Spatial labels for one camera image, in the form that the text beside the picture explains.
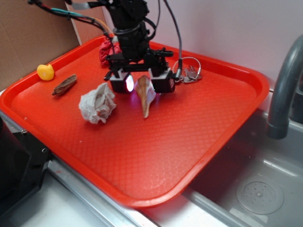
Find multicoloured wire bundle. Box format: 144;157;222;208
27;0;119;43

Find red plastic tray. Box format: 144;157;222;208
0;36;269;208

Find brown cardboard panel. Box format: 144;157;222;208
0;0;103;90

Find crumpled red cloth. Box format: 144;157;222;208
99;39;122;66

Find yellow rubber duck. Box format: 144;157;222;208
36;64;55;81

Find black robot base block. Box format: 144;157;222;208
0;119;51;218

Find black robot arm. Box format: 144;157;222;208
67;0;175;93

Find grey toy sink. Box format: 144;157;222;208
142;98;303;227

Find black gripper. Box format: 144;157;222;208
104;22;175;93

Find grey curved faucet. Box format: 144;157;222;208
266;36;303;140

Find crumpled white paper towel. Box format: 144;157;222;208
79;83;116;124

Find metal keys on ring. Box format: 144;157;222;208
175;56;202;84

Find braided grey cable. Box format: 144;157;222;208
163;0;183;82

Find brown wood piece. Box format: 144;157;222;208
52;74;77;96

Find tan spiral sea shell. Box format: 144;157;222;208
134;75;156;118

